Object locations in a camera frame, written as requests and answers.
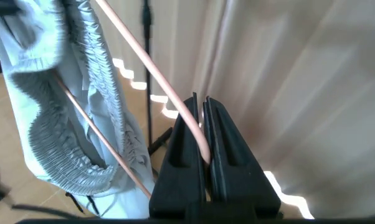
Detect pink clothes hanger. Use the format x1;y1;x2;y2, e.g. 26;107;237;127
52;0;212;200

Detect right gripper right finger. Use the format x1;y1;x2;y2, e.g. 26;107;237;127
202;95;282;219

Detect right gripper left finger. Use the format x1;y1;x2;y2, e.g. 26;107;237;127
148;91;207;219

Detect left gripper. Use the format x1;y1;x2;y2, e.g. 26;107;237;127
0;0;22;16

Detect pale grey shorts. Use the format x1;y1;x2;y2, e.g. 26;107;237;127
0;0;156;219

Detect black clothes rack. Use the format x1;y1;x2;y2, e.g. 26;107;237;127
140;0;174;180

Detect beige curtain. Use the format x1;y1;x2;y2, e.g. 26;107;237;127
89;0;375;218

